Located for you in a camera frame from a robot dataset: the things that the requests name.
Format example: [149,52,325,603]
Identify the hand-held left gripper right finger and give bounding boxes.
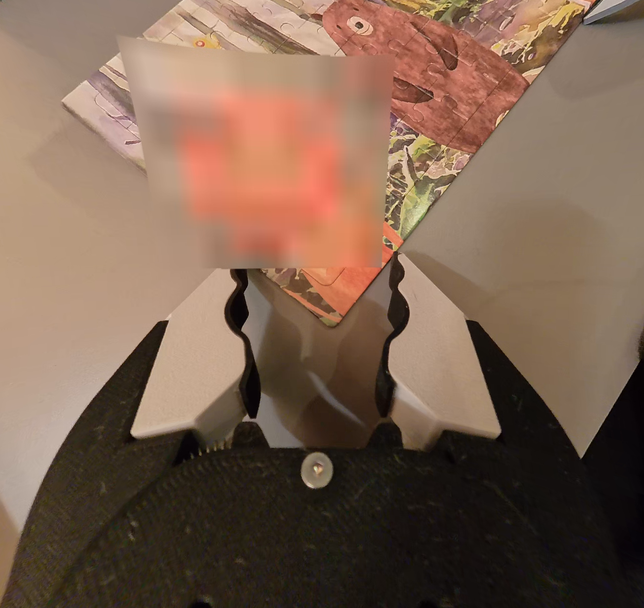
[375,253,502,451]

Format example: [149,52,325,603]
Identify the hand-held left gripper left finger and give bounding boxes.
[130,266,262,443]

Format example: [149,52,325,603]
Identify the forest animal jigsaw puzzle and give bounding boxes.
[60,0,609,328]

